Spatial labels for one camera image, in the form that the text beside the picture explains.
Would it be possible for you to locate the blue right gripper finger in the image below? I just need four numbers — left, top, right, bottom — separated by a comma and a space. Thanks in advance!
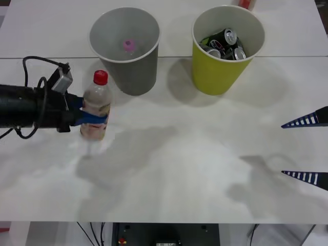
281, 170, 328, 192
280, 106, 328, 129

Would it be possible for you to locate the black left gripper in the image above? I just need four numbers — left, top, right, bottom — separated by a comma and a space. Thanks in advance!
33, 88, 109, 133

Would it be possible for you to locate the red-capped clear plastic bottle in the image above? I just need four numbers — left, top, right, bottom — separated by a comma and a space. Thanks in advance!
79, 69, 113, 141

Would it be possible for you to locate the grey plastic bin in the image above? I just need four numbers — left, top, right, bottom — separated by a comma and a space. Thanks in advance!
89, 7, 161, 97

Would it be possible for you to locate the pink-capped plastic bottle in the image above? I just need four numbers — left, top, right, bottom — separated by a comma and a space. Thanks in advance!
120, 38, 138, 56

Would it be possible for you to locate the yellow-green plastic bin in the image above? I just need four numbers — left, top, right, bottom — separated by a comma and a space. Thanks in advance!
191, 5, 265, 96

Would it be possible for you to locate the red object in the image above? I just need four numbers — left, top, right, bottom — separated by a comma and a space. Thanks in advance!
237, 0, 257, 10

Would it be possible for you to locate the black robot torso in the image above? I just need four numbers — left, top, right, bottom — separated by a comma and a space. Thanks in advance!
112, 222, 221, 246

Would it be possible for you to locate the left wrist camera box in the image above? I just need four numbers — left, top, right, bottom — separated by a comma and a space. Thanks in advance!
50, 62, 73, 92

